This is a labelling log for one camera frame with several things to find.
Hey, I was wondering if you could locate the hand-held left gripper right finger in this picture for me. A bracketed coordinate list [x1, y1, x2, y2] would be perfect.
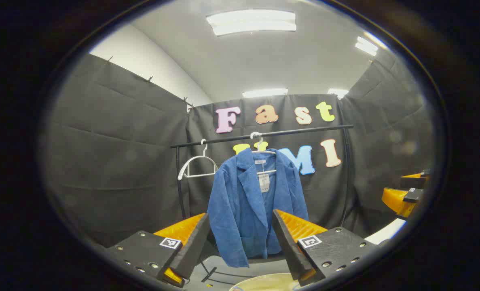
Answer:
[272, 209, 378, 287]

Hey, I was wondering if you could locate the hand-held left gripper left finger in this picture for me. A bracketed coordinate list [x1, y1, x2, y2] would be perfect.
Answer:
[106, 213, 212, 288]

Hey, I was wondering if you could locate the round laundry hamper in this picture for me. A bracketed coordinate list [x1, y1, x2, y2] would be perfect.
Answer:
[228, 273, 301, 291]

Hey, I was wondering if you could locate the blue corduroy jacket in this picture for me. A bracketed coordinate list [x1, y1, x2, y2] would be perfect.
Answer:
[207, 148, 309, 268]

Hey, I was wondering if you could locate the white clothes hanger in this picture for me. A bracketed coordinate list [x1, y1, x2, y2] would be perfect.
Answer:
[178, 139, 219, 181]
[250, 131, 277, 175]

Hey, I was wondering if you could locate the black clothes rack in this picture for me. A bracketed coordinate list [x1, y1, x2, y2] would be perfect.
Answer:
[170, 124, 354, 283]

